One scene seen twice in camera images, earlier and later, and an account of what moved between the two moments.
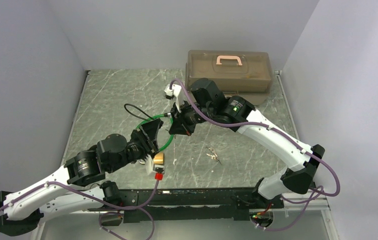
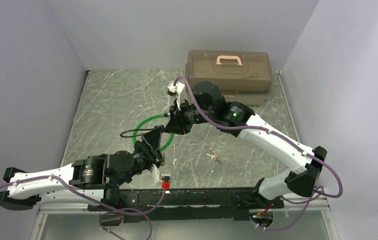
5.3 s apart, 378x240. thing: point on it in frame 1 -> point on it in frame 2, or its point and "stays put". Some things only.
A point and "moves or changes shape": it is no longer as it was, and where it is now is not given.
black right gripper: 180,125 stays put
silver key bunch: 214,157 stays put
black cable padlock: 125,105 moves or changes shape
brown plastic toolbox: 246,74 stays put
